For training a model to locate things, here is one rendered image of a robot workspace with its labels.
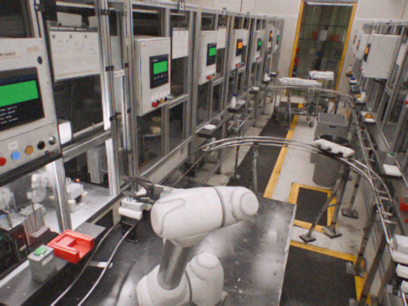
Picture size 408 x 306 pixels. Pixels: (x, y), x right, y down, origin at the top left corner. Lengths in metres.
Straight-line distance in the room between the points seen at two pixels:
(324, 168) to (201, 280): 3.11
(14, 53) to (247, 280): 1.46
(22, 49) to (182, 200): 0.82
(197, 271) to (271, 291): 0.49
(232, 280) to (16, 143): 1.20
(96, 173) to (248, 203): 1.36
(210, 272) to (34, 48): 1.14
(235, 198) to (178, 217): 0.18
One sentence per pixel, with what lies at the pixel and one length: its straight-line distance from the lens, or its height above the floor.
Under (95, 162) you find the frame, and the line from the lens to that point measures 2.09.
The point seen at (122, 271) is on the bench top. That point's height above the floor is 0.68.
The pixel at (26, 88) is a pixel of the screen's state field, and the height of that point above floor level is 1.66.
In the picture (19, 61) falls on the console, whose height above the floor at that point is 1.75.
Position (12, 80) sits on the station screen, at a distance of 1.32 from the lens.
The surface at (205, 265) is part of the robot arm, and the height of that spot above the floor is 0.95.
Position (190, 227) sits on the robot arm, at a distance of 0.90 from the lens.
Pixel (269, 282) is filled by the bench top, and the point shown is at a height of 0.68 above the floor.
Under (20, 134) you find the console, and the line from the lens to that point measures 1.39.
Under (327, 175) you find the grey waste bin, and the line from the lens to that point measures 4.35.
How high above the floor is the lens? 1.93
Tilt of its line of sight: 24 degrees down
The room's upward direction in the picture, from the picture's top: 3 degrees clockwise
